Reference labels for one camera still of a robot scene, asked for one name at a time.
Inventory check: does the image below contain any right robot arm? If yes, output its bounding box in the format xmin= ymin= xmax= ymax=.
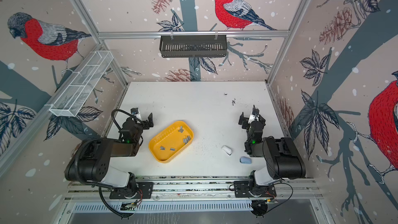
xmin=234 ymin=112 xmax=306 ymax=198

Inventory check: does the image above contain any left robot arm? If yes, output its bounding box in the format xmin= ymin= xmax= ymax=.
xmin=64 ymin=108 xmax=154 ymax=200

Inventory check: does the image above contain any yellow plastic tray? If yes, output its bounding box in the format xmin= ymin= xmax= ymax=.
xmin=148 ymin=121 xmax=194 ymax=163

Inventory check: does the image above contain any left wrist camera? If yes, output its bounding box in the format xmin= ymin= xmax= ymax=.
xmin=135 ymin=112 xmax=143 ymax=121

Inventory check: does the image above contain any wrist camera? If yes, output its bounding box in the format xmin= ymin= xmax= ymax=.
xmin=249 ymin=106 xmax=259 ymax=123
xmin=135 ymin=112 xmax=143 ymax=121

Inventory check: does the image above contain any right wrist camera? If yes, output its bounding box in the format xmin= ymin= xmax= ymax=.
xmin=249 ymin=106 xmax=259 ymax=123

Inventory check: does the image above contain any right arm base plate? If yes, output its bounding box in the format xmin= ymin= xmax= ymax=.
xmin=233 ymin=181 xmax=276 ymax=198

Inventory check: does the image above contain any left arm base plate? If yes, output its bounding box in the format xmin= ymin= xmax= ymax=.
xmin=109 ymin=182 xmax=154 ymax=200

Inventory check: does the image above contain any aluminium mounting rail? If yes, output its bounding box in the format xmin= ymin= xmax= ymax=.
xmin=64 ymin=176 xmax=321 ymax=203

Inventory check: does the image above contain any white wire mesh shelf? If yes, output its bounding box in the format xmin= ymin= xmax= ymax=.
xmin=49 ymin=50 xmax=114 ymax=117

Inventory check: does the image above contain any black wall basket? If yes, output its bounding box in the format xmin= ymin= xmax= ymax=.
xmin=159 ymin=35 xmax=228 ymax=58

